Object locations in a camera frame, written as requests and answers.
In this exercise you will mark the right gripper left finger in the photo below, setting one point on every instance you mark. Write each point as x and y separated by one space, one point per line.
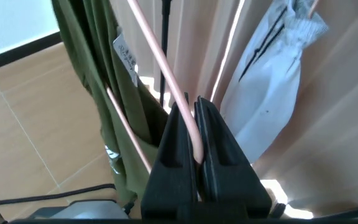
169 180

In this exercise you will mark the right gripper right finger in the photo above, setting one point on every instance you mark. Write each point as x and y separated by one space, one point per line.
235 186

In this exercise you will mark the pale grey shorts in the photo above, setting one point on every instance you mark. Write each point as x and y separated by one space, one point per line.
259 102

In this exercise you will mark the black clothes rack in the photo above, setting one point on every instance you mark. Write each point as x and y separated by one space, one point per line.
165 46

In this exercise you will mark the green garment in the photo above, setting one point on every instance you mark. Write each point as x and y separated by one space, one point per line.
85 46

